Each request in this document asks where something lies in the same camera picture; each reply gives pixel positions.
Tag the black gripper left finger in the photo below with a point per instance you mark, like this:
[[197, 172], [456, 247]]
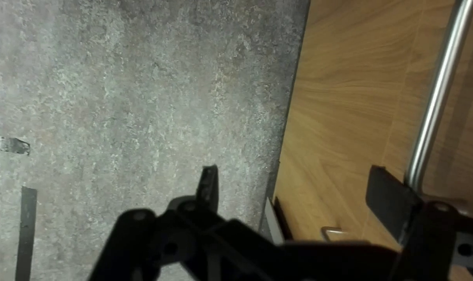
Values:
[[194, 244]]

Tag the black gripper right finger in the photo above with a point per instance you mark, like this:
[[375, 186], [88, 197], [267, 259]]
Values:
[[433, 234]]

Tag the white drawer with wooden front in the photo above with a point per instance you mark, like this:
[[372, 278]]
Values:
[[350, 119]]

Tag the grey tape strip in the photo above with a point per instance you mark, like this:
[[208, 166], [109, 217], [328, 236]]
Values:
[[25, 234]]

